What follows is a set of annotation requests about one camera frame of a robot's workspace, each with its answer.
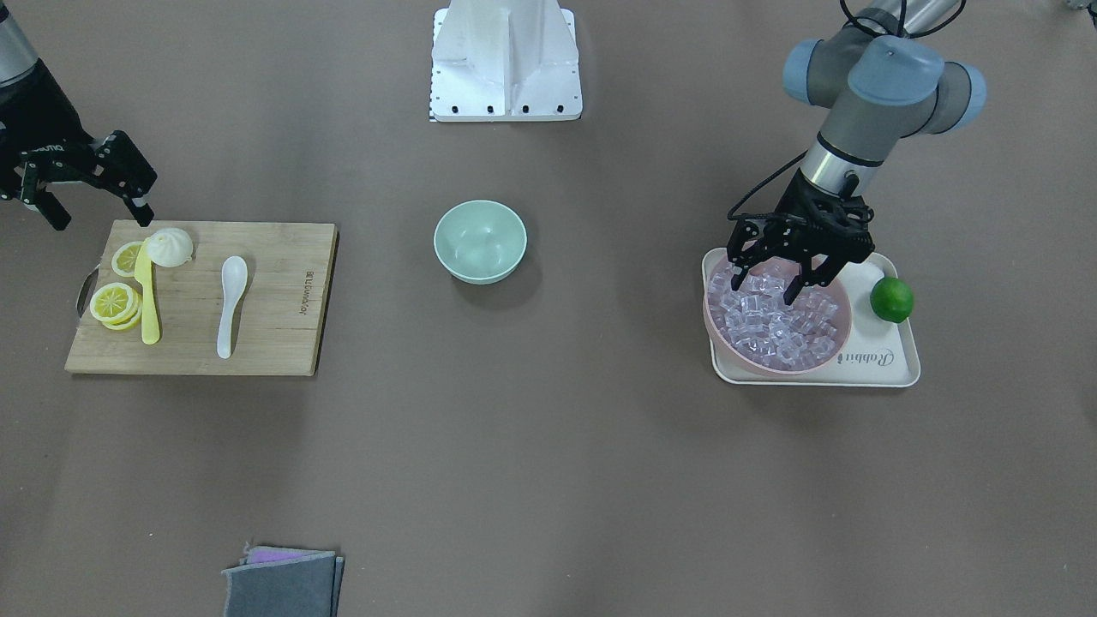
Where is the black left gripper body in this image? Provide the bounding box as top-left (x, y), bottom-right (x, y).
top-left (726, 168), bottom-right (875, 268)

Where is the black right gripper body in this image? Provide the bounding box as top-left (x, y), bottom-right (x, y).
top-left (1, 60), bottom-right (93, 201)

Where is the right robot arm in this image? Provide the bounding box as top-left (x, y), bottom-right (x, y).
top-left (1, 5), bottom-right (158, 231)

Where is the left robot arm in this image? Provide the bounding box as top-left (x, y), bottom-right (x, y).
top-left (726, 1), bottom-right (987, 304)

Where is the pile of clear ice cubes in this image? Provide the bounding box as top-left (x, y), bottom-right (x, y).
top-left (708, 259), bottom-right (842, 371)

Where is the pink bowl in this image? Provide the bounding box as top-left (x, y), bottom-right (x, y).
top-left (704, 260), bottom-right (853, 375)

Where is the white ceramic spoon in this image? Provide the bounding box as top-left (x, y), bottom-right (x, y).
top-left (216, 256), bottom-right (249, 359)

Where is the mint green bowl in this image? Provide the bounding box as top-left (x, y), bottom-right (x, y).
top-left (434, 200), bottom-right (529, 285)

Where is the green lime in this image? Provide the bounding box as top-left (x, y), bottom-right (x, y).
top-left (869, 276), bottom-right (915, 324)

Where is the cream rabbit tray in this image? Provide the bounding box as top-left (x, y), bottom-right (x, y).
top-left (701, 251), bottom-right (921, 389)

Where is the white steamed bun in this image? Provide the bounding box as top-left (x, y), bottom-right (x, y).
top-left (142, 227), bottom-right (195, 268)

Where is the lemon slice single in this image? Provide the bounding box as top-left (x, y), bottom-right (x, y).
top-left (111, 242), bottom-right (144, 279)

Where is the yellow plastic knife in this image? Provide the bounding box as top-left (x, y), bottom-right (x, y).
top-left (134, 238), bottom-right (161, 346)

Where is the lemon slice stack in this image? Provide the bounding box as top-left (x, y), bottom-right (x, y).
top-left (87, 284), bottom-right (142, 332)

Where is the bamboo cutting board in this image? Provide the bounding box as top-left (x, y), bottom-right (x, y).
top-left (65, 221), bottom-right (339, 375)

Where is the grey folded cloth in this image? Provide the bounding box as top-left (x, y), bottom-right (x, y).
top-left (222, 545), bottom-right (344, 616)

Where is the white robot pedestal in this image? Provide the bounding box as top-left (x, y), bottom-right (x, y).
top-left (429, 1), bottom-right (584, 123)

